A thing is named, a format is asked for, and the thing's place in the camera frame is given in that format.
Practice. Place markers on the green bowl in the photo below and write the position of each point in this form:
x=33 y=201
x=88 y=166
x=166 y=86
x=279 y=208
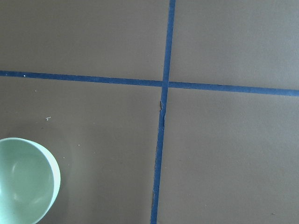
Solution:
x=29 y=181

